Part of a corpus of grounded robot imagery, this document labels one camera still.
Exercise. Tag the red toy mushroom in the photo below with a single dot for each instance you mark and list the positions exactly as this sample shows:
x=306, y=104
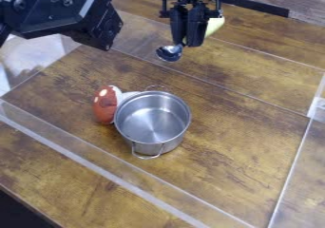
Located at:
x=107, y=98

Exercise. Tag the clear acrylic front barrier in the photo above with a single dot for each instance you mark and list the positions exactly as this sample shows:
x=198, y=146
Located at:
x=164, y=195

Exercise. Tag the small steel pot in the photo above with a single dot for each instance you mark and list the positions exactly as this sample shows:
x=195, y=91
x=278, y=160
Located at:
x=152, y=119

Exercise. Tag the green handled metal spoon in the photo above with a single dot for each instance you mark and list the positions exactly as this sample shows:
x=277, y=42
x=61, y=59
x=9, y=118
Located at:
x=171, y=53

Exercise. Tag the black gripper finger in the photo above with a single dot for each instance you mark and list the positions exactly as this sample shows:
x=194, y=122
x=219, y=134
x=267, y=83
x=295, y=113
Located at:
x=196, y=25
x=178, y=24

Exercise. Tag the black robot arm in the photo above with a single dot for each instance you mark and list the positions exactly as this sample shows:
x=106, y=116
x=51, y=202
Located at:
x=91, y=22

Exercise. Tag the black wall strip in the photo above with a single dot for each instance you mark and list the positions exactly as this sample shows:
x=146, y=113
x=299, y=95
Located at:
x=253, y=5

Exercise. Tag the clear acrylic right panel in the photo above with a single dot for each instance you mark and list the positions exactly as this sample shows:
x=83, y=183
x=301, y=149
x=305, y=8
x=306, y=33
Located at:
x=299, y=207

